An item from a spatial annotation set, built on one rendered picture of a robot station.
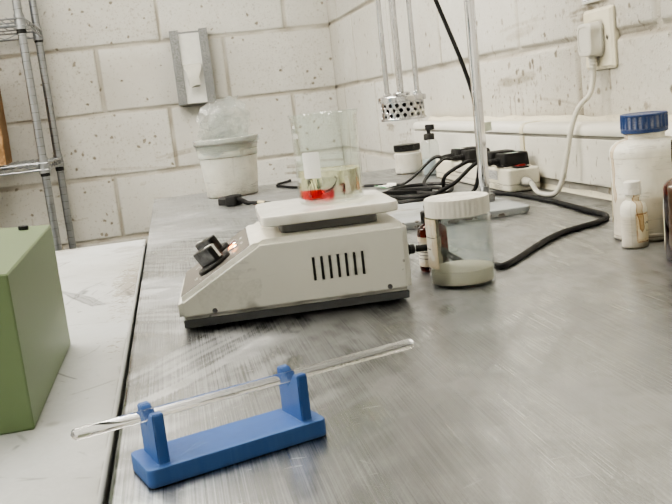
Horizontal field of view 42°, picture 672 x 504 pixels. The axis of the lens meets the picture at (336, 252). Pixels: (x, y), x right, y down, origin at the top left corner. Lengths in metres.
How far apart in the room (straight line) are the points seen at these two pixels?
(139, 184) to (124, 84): 0.36
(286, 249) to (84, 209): 2.54
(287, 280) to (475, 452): 0.34
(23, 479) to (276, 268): 0.32
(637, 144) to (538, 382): 0.45
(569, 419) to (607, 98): 0.90
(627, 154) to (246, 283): 0.42
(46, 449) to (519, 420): 0.27
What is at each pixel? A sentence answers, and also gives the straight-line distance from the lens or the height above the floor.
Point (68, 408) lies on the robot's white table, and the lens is 0.61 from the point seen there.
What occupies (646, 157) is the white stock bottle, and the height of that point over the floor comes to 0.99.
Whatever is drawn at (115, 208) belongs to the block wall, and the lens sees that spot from 3.25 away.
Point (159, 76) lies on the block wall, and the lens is 3.23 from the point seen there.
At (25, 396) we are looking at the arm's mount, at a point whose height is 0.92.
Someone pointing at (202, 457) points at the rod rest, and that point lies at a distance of 0.46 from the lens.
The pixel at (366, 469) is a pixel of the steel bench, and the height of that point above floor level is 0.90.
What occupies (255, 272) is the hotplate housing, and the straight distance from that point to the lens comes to 0.74.
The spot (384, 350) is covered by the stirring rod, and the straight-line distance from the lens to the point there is 0.51.
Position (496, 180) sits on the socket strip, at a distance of 1.49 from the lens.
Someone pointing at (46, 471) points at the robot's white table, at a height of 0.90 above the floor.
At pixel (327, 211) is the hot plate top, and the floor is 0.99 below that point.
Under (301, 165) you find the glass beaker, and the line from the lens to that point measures 0.78.
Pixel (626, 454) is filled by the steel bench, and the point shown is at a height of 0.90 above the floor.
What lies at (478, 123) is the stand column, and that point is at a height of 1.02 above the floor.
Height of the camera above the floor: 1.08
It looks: 10 degrees down
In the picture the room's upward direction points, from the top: 6 degrees counter-clockwise
